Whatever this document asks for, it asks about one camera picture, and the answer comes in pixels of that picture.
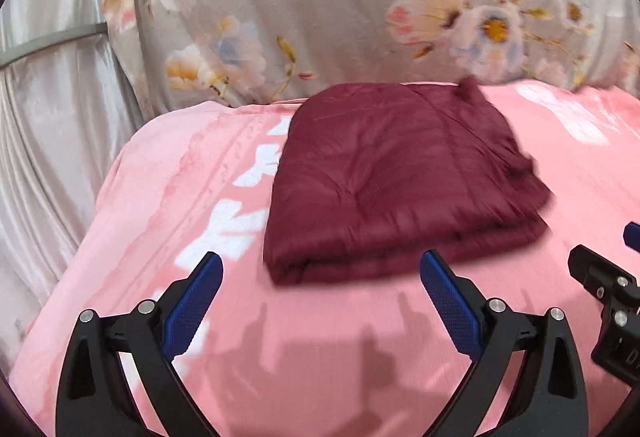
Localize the maroon puffer jacket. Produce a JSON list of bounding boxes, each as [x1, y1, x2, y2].
[[264, 78, 551, 287]]

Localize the pink butterfly blanket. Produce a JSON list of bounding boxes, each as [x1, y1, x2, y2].
[[10, 82, 639, 436]]

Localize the silver satin curtain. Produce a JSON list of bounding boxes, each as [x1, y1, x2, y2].
[[1, 0, 142, 372]]

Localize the grey floral bed sheet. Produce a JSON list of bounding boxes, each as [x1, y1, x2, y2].
[[103, 0, 639, 119]]

